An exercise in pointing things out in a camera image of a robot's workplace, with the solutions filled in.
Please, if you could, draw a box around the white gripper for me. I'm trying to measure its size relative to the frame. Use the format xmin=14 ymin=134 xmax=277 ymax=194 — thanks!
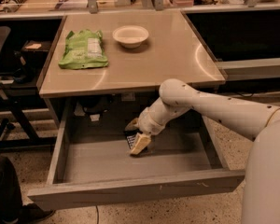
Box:
xmin=125 ymin=108 xmax=165 ymax=155

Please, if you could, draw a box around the dark blue rxbar wrapper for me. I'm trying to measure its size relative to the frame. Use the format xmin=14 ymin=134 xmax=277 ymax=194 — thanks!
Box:
xmin=124 ymin=131 xmax=137 ymax=148

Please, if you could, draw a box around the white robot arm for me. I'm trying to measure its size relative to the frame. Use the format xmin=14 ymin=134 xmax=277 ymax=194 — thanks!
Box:
xmin=126 ymin=78 xmax=280 ymax=224

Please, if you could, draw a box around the grey counter cabinet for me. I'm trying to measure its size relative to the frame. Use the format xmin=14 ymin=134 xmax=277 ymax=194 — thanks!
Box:
xmin=38 ymin=10 xmax=225 ymax=123

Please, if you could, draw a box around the grey open drawer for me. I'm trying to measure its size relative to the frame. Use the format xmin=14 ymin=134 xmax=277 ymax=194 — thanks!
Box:
xmin=28 ymin=108 xmax=245 ymax=209

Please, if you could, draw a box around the white paper bowl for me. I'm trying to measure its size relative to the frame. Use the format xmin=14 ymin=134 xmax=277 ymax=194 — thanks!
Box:
xmin=112 ymin=25 xmax=149 ymax=49

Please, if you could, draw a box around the green snack bag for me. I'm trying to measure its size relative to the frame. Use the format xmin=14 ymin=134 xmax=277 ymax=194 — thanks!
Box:
xmin=59 ymin=29 xmax=108 ymax=70

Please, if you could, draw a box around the black box on shelf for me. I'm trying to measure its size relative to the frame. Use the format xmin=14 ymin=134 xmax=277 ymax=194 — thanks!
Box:
xmin=21 ymin=40 xmax=51 ymax=63

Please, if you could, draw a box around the dark shoe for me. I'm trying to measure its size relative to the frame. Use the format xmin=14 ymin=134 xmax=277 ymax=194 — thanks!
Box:
xmin=18 ymin=203 xmax=54 ymax=224

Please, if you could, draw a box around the person's dark trouser leg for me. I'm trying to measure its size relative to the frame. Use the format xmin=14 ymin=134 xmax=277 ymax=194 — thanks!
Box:
xmin=0 ymin=156 xmax=22 ymax=224

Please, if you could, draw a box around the black coiled tool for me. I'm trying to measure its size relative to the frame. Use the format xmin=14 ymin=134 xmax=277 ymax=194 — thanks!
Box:
xmin=3 ymin=0 xmax=27 ymax=12

